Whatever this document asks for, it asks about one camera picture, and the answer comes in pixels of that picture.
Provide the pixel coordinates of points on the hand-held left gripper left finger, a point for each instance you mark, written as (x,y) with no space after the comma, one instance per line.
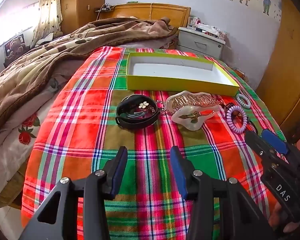
(117,177)

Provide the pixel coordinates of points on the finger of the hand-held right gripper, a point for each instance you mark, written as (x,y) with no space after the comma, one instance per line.
(256,143)
(275,141)

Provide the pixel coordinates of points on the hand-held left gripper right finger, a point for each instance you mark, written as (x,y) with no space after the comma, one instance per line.
(178,170)

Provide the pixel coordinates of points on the amber gourd beaded pendant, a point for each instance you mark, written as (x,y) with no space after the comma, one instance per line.
(229,105)

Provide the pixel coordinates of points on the black hair band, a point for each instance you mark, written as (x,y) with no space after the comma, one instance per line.
(126,123)

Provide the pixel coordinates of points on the beige claw hair clip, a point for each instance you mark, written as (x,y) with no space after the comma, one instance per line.
(190,100)

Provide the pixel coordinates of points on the yellow-green cardboard box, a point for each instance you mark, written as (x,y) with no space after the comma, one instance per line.
(170,71)

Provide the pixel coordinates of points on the person's right hand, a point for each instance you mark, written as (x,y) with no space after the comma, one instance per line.
(280,220)

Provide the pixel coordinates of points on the orange boxes on floor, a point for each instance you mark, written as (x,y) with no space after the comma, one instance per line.
(240,75)

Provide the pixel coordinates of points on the wooden wardrobe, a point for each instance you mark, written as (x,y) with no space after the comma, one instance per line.
(285,67)

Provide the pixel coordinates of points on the plaid bed cloth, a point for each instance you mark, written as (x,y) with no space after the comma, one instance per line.
(85,110)

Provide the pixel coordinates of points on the grey nightstand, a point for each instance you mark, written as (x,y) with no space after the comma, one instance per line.
(200,43)

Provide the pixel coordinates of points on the clutter on nightstand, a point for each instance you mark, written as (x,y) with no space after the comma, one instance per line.
(205,28)

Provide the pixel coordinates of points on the brown fleece blanket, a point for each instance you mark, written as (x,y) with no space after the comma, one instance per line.
(40,65)

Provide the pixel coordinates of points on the wooden headboard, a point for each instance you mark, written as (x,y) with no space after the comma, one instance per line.
(140,12)

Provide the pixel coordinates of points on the power strip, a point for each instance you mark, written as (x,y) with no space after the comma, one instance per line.
(105,8)

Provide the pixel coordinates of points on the tall wooden cabinet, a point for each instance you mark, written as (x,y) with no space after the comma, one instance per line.
(82,2)

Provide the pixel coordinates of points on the dotted curtain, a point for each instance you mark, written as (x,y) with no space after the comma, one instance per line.
(48,7)

